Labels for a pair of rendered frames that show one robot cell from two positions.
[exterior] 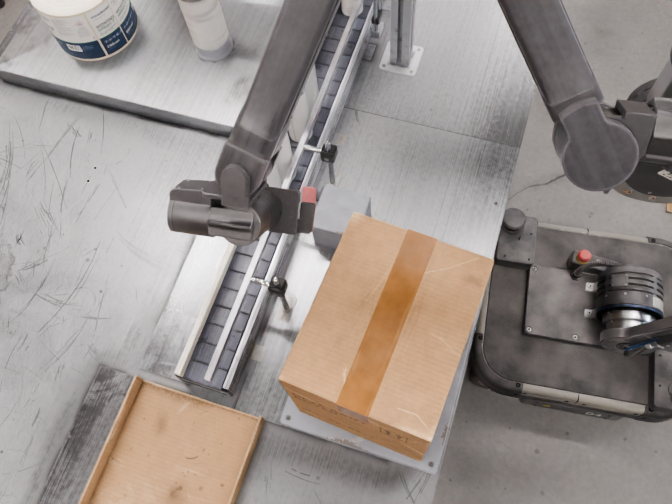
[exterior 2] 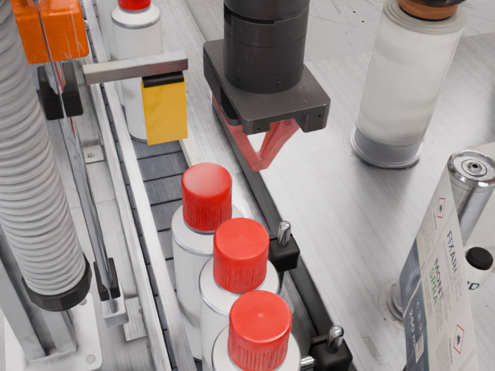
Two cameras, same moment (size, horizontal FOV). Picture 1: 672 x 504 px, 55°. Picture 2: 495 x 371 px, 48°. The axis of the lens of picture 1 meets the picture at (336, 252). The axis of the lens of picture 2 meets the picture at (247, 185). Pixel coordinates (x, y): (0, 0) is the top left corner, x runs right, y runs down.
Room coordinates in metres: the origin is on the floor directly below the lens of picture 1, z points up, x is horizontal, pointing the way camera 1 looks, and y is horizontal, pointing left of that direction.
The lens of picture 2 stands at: (1.33, -0.30, 1.34)
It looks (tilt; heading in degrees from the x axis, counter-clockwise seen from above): 46 degrees down; 132
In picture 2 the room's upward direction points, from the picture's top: 3 degrees clockwise
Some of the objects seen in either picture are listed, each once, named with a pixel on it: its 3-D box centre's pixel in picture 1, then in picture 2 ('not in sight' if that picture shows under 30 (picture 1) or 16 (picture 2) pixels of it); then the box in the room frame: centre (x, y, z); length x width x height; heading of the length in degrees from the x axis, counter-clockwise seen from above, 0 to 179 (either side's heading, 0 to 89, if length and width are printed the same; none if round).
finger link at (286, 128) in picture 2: not in sight; (255, 117); (1.10, -0.04, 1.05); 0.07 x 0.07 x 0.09; 64
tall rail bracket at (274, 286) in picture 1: (270, 292); not in sight; (0.45, 0.14, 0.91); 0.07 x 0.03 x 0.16; 63
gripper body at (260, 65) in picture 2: not in sight; (264, 48); (1.11, -0.04, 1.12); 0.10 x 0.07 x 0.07; 154
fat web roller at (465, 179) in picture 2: not in sight; (437, 245); (1.25, 0.03, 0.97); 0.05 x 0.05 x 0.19
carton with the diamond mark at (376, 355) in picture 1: (388, 341); not in sight; (0.30, -0.06, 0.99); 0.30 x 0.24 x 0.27; 149
